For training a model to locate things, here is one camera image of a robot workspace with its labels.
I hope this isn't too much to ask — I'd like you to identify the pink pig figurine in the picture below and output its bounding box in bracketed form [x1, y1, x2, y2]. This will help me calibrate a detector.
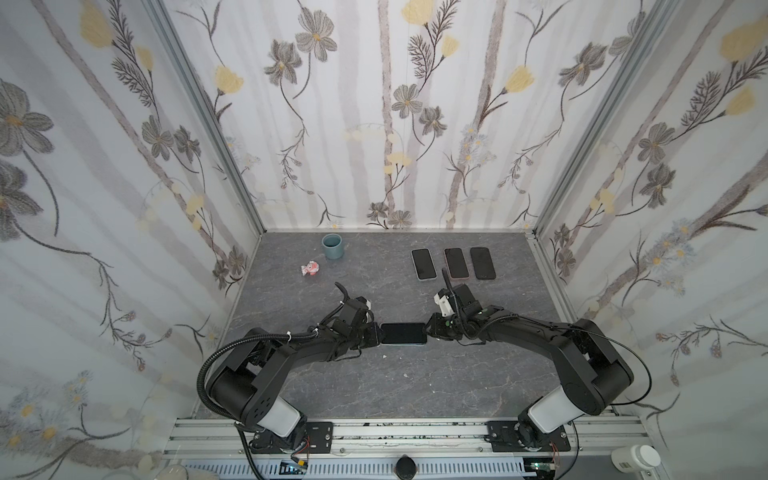
[301, 261, 320, 276]

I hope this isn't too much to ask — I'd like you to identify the black phone case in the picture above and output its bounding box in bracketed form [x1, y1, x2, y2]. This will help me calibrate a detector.
[469, 246, 497, 281]

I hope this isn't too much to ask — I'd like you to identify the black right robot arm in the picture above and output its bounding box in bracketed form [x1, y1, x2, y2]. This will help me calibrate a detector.
[425, 284, 635, 451]

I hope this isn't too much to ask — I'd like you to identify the teal ceramic cup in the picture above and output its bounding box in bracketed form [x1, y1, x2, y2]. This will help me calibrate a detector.
[321, 233, 344, 261]

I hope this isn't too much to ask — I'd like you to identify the clear teal phone case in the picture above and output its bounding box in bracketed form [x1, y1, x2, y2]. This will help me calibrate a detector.
[380, 322, 428, 347]

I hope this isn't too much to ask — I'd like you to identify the white cylinder device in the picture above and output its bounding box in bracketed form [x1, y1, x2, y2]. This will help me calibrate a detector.
[610, 444, 661, 474]

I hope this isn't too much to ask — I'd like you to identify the purple-edged smartphone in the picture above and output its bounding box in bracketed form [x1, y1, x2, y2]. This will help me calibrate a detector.
[445, 248, 469, 279]

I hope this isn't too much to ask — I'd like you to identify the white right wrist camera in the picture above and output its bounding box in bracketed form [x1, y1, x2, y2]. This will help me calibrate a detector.
[433, 293, 455, 318]

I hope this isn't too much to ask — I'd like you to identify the light blue phone case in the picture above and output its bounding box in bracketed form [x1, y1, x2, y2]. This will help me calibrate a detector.
[411, 248, 438, 281]

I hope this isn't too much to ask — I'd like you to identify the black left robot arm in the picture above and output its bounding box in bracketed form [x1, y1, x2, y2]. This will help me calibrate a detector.
[196, 283, 380, 479]

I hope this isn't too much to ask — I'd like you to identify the black knob on rail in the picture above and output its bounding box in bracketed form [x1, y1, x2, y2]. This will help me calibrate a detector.
[393, 455, 418, 480]

